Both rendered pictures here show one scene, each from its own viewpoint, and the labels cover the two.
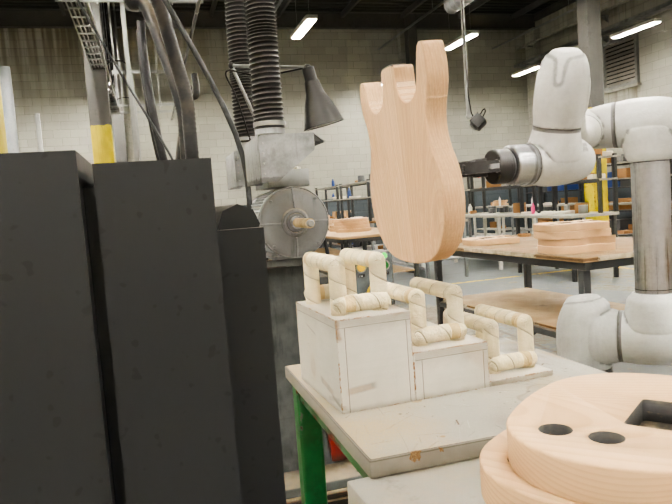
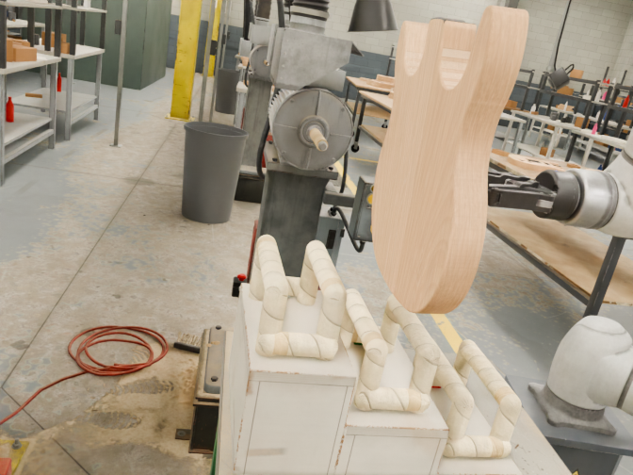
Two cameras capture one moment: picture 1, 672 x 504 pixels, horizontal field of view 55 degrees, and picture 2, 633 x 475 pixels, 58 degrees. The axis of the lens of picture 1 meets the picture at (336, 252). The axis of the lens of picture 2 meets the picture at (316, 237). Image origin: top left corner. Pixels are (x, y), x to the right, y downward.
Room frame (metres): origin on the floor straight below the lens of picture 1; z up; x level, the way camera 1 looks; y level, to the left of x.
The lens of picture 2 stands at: (0.48, -0.10, 1.52)
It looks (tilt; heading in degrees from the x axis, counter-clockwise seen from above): 19 degrees down; 5
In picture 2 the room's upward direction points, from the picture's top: 11 degrees clockwise
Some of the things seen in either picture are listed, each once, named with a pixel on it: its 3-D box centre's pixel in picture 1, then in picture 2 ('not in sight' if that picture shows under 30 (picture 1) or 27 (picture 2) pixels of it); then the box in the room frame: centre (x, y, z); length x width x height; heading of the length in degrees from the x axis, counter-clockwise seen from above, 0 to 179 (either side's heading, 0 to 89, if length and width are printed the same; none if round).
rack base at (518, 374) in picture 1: (485, 363); (447, 420); (1.38, -0.31, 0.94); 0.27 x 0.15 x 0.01; 20
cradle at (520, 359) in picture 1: (512, 360); (478, 446); (1.29, -0.34, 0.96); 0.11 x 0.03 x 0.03; 110
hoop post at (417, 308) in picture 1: (418, 321); (369, 377); (1.23, -0.15, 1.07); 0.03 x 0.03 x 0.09
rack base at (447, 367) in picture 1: (420, 356); (369, 397); (1.33, -0.16, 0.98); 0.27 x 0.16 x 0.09; 20
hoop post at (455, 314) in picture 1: (455, 315); (421, 381); (1.26, -0.23, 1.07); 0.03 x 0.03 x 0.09
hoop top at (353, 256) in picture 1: (360, 257); (324, 270); (1.29, -0.05, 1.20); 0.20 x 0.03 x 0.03; 19
